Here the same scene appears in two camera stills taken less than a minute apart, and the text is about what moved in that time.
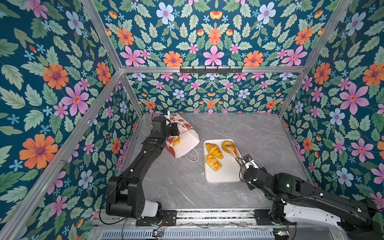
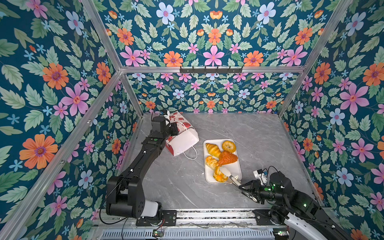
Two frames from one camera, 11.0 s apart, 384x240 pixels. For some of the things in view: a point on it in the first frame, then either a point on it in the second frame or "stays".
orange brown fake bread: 234,149 → 226,157
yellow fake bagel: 227,146 stays
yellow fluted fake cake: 176,141 → 219,176
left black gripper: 172,125 stays
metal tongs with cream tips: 238,155 → 231,177
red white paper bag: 189,138 stays
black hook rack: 210,70 stays
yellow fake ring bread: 213,163 stays
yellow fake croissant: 213,149 stays
